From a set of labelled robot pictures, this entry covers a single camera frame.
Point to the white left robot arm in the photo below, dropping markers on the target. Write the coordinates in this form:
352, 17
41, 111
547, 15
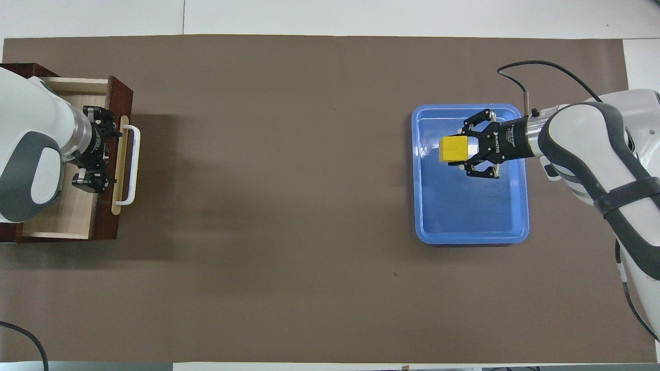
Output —
31, 118

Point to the brown table mat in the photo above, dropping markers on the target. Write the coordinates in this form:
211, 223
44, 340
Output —
283, 206

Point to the wooden drawer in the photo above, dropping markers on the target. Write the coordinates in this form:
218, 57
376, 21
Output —
77, 216

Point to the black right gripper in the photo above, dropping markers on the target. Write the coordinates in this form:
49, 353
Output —
508, 141

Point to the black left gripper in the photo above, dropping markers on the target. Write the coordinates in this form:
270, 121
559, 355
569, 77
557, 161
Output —
95, 149

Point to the yellow cube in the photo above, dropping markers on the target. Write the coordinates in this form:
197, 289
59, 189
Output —
454, 149

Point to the blue plastic tray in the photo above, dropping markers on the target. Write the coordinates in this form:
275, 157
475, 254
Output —
464, 206

